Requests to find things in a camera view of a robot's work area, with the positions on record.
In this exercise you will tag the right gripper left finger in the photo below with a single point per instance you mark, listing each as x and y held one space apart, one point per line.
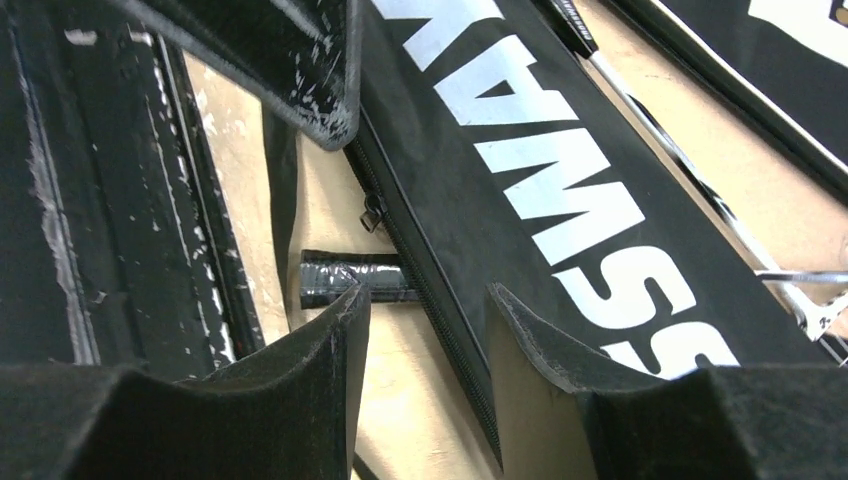
288 411

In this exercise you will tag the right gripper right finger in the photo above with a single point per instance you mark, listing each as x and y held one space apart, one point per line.
565 411

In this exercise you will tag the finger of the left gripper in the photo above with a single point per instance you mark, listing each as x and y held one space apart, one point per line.
302 59

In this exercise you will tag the black racket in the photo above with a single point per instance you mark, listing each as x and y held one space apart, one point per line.
813 319
324 276

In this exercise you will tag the black racket bag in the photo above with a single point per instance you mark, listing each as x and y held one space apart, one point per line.
491 157
782 65

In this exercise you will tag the black racket under bag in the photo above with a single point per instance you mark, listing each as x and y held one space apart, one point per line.
813 319

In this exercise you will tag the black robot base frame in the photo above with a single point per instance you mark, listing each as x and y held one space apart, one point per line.
116 243

